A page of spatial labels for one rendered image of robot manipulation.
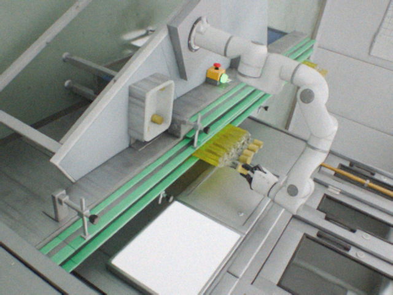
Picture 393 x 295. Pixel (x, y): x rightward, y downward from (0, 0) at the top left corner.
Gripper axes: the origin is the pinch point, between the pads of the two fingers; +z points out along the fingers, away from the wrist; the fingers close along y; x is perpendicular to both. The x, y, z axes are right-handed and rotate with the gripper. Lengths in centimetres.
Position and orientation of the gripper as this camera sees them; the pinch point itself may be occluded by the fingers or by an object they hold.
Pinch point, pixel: (245, 170)
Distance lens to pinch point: 158.6
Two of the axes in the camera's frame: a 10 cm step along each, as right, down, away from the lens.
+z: -6.8, -4.9, 5.4
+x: -7.2, 3.3, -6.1
